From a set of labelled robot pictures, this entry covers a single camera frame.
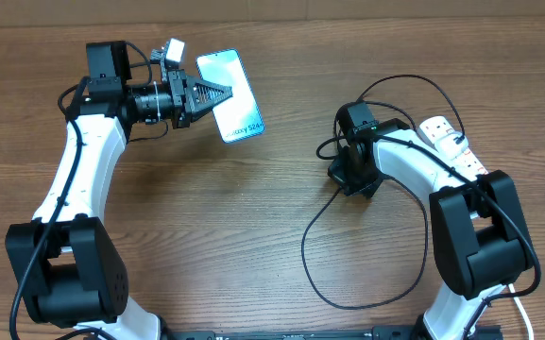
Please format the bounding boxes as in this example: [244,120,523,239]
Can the blue Galaxy smartphone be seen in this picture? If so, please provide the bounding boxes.
[196,49,265,144]

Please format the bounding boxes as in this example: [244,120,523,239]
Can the black USB charging cable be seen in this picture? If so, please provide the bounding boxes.
[300,74,468,312]

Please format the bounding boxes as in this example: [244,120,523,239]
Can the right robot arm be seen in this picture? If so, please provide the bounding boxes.
[328,102,539,339]

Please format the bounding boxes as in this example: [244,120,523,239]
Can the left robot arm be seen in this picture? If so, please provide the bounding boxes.
[5,39,232,339]

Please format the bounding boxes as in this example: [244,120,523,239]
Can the white charger plug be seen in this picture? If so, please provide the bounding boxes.
[434,131,468,160]

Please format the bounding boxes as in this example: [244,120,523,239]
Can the white power strip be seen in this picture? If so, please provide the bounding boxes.
[417,116,488,180]

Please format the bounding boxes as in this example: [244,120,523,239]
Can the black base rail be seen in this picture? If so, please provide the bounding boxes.
[167,324,504,340]

